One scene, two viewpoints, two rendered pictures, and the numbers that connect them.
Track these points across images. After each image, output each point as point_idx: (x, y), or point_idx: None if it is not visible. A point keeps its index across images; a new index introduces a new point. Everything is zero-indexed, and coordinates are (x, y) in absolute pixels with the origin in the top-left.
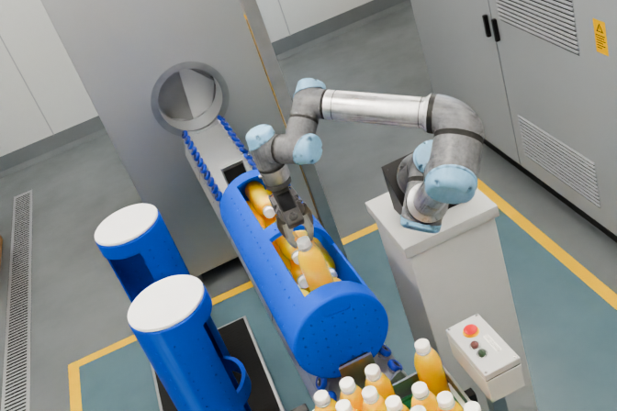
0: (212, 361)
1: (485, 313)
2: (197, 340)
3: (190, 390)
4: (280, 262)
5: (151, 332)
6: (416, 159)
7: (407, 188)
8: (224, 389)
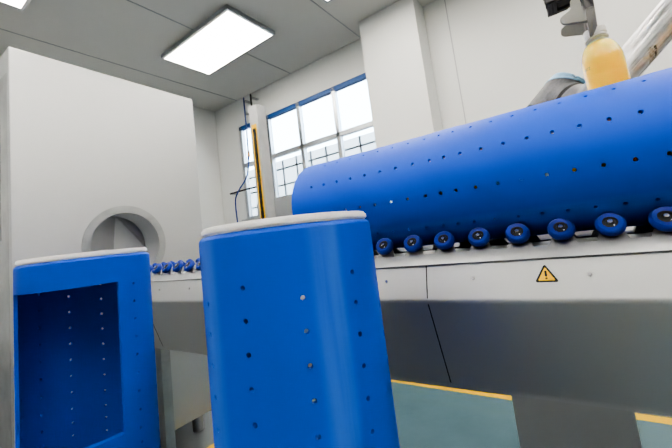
0: (386, 350)
1: None
2: (376, 280)
3: (358, 433)
4: (522, 108)
5: (310, 222)
6: (566, 72)
7: (571, 91)
8: (398, 441)
